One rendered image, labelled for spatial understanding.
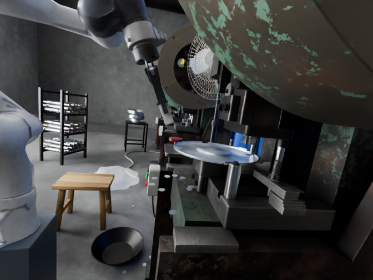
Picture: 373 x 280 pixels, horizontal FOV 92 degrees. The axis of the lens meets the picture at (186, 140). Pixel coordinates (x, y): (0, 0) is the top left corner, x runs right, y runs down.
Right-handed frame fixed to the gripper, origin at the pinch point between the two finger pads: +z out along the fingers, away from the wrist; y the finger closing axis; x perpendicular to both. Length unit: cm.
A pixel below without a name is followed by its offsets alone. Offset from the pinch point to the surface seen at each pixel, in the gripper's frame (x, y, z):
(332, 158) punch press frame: 40, 16, 26
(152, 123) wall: -49, -660, 61
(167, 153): -3.7, 6.8, 10.7
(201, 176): 4.2, 5.1, 22.5
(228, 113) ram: 18.5, 4.7, 5.8
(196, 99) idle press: 38, -131, 4
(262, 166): 23.6, 8.0, 25.2
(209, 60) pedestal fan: 44, -75, -22
